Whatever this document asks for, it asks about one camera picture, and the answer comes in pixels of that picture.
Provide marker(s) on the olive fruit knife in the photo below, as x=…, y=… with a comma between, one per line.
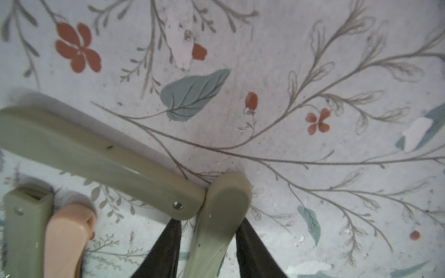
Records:
x=226, y=204
x=42, y=137
x=27, y=213

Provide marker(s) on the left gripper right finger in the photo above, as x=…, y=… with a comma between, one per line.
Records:
x=254, y=260

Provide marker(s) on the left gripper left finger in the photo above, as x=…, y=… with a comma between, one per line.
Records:
x=162, y=260

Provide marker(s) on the floral patterned table mat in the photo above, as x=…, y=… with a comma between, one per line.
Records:
x=333, y=110

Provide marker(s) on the pink fruit knife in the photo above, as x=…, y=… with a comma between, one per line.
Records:
x=68, y=232

